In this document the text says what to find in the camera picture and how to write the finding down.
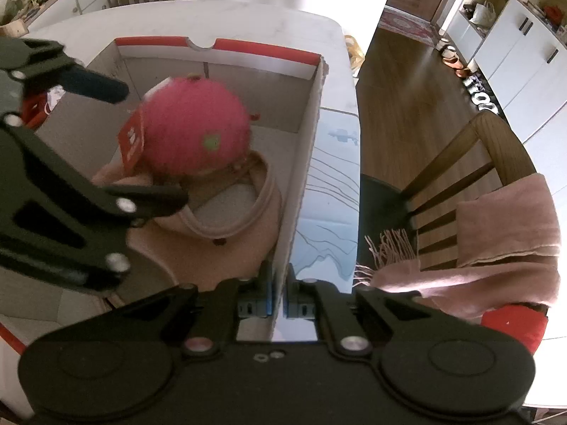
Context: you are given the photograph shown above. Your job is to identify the white cabinet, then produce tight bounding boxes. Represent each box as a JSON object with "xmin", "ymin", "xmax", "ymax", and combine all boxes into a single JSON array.
[{"xmin": 443, "ymin": 0, "xmax": 567, "ymax": 142}]

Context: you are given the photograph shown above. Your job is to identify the white cardboard box red trim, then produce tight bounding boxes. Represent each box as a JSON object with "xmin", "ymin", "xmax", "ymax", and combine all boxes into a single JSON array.
[{"xmin": 0, "ymin": 36, "xmax": 331, "ymax": 357}]

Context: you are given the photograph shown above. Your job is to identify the plush doll with pink hat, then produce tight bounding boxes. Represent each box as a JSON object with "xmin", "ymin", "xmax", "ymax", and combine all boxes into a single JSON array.
[{"xmin": 91, "ymin": 73, "xmax": 284, "ymax": 290}]

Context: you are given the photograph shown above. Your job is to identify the blue printed table mat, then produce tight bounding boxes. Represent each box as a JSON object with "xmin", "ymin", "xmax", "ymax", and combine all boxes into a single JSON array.
[{"xmin": 272, "ymin": 106, "xmax": 361, "ymax": 341}]

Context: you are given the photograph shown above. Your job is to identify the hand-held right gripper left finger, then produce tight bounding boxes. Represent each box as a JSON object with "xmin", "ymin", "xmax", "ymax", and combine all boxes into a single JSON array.
[{"xmin": 116, "ymin": 260, "xmax": 274, "ymax": 360}]

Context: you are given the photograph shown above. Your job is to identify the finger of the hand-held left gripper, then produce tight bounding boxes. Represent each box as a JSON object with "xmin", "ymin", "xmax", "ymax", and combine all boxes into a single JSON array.
[
  {"xmin": 0, "ymin": 113, "xmax": 189, "ymax": 298},
  {"xmin": 0, "ymin": 38, "xmax": 130, "ymax": 104}
]

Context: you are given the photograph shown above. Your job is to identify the pale bag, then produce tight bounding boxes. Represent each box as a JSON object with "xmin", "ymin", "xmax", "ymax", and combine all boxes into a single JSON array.
[{"xmin": 470, "ymin": 1, "xmax": 496, "ymax": 27}]

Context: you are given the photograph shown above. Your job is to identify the red patterned rug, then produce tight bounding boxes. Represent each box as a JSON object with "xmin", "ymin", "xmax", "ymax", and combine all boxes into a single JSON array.
[{"xmin": 378, "ymin": 5, "xmax": 441, "ymax": 47}]

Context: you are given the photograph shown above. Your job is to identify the black seat cushion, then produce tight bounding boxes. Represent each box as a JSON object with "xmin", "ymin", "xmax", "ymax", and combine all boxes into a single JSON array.
[{"xmin": 357, "ymin": 174, "xmax": 419, "ymax": 275}]

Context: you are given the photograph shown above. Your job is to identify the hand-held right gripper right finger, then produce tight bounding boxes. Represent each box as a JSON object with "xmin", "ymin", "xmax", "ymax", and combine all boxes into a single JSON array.
[{"xmin": 283, "ymin": 263, "xmax": 448, "ymax": 360}]

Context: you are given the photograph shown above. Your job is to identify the red cushion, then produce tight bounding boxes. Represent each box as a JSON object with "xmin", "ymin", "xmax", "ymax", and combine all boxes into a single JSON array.
[{"xmin": 481, "ymin": 303, "xmax": 550, "ymax": 355}]

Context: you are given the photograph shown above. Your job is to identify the pink fringed scarf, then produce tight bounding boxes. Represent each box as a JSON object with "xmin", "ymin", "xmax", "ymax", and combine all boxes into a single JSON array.
[{"xmin": 353, "ymin": 172, "xmax": 561, "ymax": 322}]

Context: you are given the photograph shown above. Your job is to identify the black doormat white letters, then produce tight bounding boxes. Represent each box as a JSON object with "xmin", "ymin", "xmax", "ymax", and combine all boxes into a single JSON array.
[{"xmin": 461, "ymin": 71, "xmax": 503, "ymax": 118}]

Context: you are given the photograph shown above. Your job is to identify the yellow patterned bag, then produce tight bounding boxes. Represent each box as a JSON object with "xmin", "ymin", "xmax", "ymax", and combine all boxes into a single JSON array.
[{"xmin": 344, "ymin": 34, "xmax": 366, "ymax": 72}]

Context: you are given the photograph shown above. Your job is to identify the wooden tissue box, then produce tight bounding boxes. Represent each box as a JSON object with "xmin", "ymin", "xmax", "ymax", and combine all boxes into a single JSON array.
[{"xmin": 0, "ymin": 20, "xmax": 29, "ymax": 38}]

